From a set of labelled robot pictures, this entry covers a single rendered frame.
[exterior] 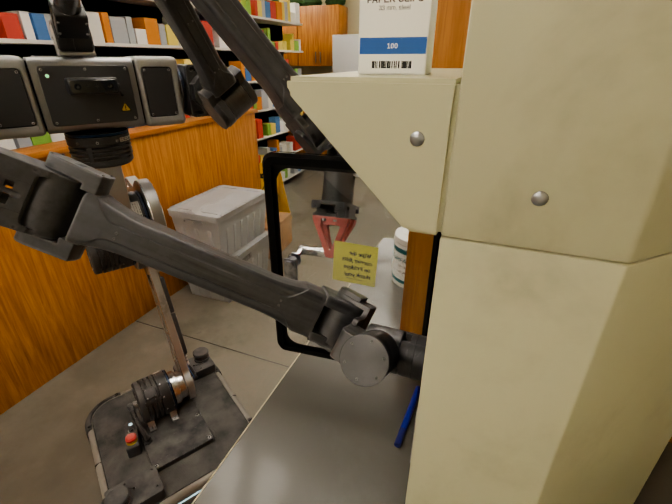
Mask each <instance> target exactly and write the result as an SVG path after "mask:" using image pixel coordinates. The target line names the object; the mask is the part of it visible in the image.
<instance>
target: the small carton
mask: <svg viewBox="0 0 672 504"><path fill-rule="evenodd" d="M437 6H438V0H360V11H359V54H358V74H359V75H426V74H429V73H431V67H432V57H433V47H434V36H435V26H436V16H437Z"/></svg>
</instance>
